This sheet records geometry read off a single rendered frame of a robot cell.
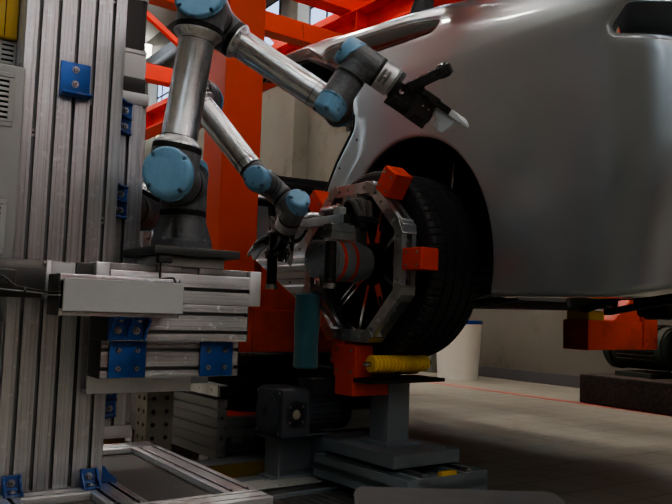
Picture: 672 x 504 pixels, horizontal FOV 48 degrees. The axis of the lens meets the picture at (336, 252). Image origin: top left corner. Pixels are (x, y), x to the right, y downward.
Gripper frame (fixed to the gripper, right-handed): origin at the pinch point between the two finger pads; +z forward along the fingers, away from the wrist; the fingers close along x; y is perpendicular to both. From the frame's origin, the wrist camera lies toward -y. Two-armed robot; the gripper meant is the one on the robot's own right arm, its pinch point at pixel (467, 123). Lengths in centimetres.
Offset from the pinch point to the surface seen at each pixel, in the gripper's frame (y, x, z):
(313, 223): 53, -53, -15
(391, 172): 26, -58, -3
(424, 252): 39, -40, 17
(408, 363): 75, -53, 38
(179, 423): 160, -90, -13
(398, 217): 36, -51, 6
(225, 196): 69, -83, -46
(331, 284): 62, -35, -1
